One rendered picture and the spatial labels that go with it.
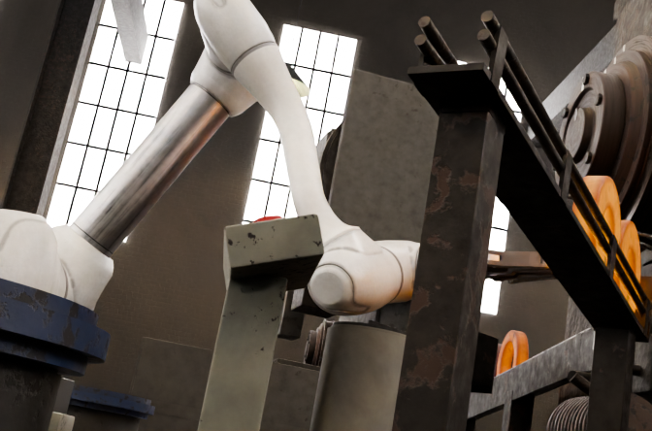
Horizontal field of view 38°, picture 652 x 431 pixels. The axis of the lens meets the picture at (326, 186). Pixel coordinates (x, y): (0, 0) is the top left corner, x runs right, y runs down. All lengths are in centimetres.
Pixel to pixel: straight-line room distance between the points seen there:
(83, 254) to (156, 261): 1026
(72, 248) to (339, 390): 81
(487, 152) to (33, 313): 43
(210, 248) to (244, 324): 1098
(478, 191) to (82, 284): 112
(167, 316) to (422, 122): 759
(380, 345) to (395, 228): 347
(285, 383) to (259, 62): 266
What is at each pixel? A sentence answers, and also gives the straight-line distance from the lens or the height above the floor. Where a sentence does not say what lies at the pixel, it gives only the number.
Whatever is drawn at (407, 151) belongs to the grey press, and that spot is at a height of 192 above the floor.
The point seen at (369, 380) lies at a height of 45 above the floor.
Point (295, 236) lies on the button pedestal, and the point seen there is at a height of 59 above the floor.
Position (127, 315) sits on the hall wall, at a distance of 1201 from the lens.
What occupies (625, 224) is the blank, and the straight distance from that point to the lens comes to 148.
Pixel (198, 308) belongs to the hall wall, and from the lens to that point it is 1197.
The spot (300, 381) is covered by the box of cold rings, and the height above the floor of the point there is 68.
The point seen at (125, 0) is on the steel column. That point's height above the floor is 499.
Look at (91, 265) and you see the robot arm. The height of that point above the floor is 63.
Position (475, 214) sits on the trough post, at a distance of 85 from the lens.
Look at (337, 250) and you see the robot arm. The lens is 145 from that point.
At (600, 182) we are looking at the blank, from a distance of 133.
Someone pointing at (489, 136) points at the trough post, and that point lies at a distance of 88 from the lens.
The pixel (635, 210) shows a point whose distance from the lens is 194.
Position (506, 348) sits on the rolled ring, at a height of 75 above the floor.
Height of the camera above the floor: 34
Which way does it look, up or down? 16 degrees up
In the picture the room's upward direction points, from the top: 10 degrees clockwise
